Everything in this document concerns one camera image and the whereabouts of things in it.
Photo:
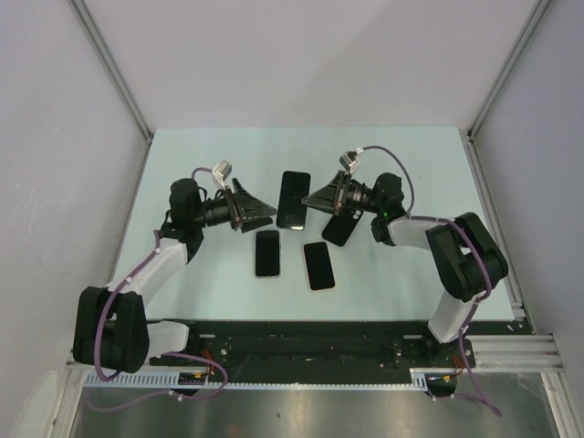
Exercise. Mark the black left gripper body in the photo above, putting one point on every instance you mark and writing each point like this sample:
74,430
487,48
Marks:
224,210

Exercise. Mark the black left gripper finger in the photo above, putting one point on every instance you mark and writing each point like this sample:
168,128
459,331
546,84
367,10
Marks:
255,223
248,206

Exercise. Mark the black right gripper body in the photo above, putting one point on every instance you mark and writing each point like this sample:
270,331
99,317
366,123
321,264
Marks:
358,196

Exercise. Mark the clear magsafe phone case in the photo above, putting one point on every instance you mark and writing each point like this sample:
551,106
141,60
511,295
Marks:
267,277

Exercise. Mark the black phone screen up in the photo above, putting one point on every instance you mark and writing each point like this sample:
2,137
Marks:
267,253

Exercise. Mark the black phone camera side up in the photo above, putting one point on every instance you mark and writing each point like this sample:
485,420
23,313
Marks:
340,227

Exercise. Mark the teal blue phone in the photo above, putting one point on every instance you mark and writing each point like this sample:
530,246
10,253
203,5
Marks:
291,212

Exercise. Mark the beige phone case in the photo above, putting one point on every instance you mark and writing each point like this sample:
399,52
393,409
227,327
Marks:
319,290

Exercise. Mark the black phone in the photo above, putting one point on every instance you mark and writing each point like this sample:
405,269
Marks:
319,265

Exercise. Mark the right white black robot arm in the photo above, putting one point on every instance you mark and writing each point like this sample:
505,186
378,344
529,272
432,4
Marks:
467,259

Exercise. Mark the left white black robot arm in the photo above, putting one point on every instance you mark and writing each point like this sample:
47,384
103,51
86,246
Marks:
112,332

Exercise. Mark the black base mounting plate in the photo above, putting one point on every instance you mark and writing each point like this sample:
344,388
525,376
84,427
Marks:
323,350

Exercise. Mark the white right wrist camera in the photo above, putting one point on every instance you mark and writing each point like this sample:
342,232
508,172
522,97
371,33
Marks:
350,160

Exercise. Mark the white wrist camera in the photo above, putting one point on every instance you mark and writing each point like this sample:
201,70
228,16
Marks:
350,160
220,173

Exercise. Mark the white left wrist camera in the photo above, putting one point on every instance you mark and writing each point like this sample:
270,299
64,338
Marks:
220,173

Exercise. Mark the white slotted cable duct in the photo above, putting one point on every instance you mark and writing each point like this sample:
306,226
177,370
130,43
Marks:
394,380

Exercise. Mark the left aluminium corner post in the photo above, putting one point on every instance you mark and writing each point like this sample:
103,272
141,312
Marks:
90,27

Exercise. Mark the aluminium corner post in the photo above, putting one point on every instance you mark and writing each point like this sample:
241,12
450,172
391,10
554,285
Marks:
90,27
505,73

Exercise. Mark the aluminium frame rail front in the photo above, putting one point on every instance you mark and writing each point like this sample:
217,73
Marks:
517,353

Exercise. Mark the right aluminium corner post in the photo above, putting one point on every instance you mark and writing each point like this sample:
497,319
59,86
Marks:
505,73

